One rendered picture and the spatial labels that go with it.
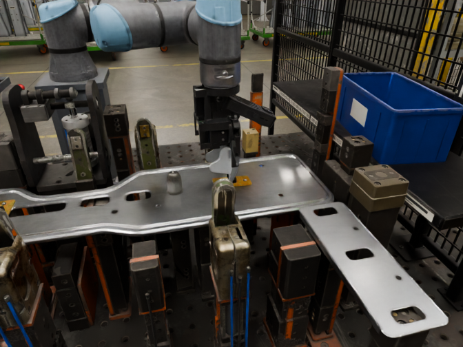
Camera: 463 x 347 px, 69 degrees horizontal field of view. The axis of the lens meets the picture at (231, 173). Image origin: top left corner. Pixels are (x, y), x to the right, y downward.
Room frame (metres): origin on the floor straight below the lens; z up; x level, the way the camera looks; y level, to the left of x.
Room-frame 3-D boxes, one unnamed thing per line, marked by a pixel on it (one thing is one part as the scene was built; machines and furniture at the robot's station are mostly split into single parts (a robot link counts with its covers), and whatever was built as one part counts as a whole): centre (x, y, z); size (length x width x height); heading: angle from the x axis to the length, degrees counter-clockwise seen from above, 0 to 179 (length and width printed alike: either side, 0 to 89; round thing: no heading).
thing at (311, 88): (0.93, -0.37, 1.02); 0.90 x 0.22 x 0.03; 14
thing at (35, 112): (0.75, 0.40, 0.94); 0.18 x 0.13 x 0.49; 104
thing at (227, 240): (0.42, 0.01, 0.87); 0.12 x 0.09 x 0.35; 14
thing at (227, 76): (0.63, 0.02, 1.24); 0.08 x 0.08 x 0.05
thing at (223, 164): (0.61, 0.02, 1.06); 0.06 x 0.03 x 0.09; 104
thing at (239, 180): (0.64, 0.00, 1.01); 0.08 x 0.04 x 0.01; 104
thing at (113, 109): (0.79, 0.28, 0.91); 0.07 x 0.05 x 0.42; 14
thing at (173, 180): (0.61, 0.12, 1.02); 0.03 x 0.03 x 0.07
